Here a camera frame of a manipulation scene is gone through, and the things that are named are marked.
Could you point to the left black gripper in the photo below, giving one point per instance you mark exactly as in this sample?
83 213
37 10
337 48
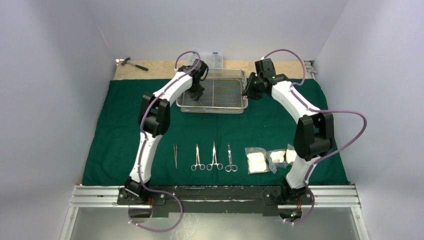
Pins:
196 95

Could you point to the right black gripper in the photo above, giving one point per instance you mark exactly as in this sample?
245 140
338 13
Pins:
250 87

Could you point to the metal wire mesh tray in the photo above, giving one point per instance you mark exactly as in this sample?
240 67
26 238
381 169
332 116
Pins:
223 93

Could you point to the dark green surgical drape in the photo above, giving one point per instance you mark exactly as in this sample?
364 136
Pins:
264 124

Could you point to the silver tweezers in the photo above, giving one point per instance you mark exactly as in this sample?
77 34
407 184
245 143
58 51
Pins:
175 153

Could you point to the white gauze packet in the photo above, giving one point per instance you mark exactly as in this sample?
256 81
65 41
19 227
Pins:
256 160

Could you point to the silver hemostat forceps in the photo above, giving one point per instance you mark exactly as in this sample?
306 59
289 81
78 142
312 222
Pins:
197 164
214 163

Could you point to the silver surgical scissors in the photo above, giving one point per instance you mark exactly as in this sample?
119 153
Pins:
231 167

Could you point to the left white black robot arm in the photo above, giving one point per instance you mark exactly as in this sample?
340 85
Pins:
154 122

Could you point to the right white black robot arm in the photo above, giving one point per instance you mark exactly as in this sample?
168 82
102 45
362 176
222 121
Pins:
314 134

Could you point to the clear plastic compartment box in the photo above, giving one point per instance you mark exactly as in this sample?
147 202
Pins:
214 60

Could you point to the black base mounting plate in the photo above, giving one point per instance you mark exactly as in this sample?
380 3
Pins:
266 200

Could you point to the right side aluminium rail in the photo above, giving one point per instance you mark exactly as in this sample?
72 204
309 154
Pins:
311 71

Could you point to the small black-handled hammer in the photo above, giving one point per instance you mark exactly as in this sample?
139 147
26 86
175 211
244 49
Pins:
127 61

